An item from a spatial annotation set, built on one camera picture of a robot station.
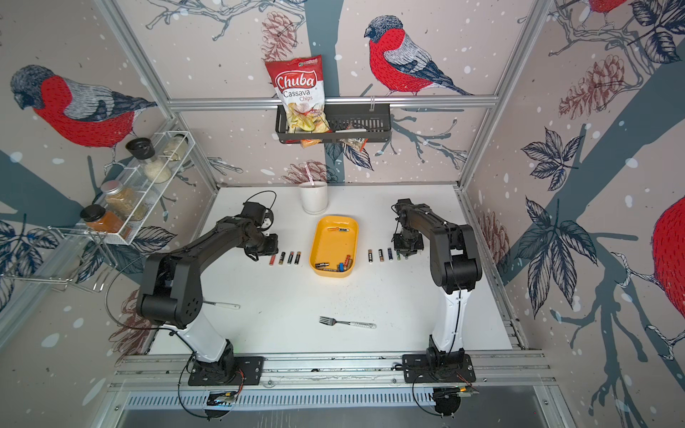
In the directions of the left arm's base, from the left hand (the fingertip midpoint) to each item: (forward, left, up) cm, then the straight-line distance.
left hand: (279, 244), depth 93 cm
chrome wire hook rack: (-18, +42, +21) cm, 50 cm away
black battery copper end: (-1, -37, -7) cm, 38 cm away
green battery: (-1, -44, -7) cm, 44 cm away
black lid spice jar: (+8, +32, +29) cm, 44 cm away
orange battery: (+11, -21, -6) cm, 24 cm away
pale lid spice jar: (+19, +31, +28) cm, 46 cm away
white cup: (+20, -11, +3) cm, 23 cm away
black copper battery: (-1, -33, -6) cm, 34 cm away
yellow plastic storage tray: (+3, -19, -7) cm, 21 cm away
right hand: (+1, -46, -7) cm, 47 cm away
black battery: (-2, 0, -7) cm, 7 cm away
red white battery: (-2, +4, -7) cm, 9 cm away
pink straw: (+30, -9, +4) cm, 31 cm away
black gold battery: (-2, -6, -7) cm, 9 cm away
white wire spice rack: (+6, +38, +28) cm, 48 cm away
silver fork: (-25, -20, -6) cm, 32 cm away
